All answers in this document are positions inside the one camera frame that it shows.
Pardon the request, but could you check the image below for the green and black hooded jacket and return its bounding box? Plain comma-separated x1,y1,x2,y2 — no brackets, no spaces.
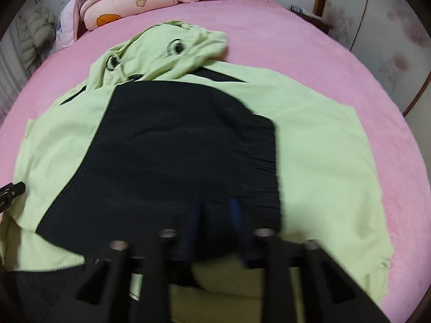
1,21,393,322

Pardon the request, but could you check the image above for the beige puffer coat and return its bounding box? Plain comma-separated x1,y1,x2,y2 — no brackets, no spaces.
17,5,57,74

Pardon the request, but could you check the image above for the white pillow with blue print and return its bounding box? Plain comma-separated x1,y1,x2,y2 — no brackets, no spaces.
55,0,79,50

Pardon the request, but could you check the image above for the folded pink cartoon quilt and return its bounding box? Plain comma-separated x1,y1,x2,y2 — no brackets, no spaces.
80,0,178,30

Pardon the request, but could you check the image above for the pink bed sheet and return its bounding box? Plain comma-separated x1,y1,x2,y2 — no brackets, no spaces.
1,0,430,322

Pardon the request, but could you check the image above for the dark wooden nightstand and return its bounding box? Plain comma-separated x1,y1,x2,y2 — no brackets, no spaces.
289,5,333,34

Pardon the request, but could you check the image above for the floral sliding wardrobe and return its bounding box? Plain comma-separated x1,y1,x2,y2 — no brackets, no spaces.
312,0,431,118

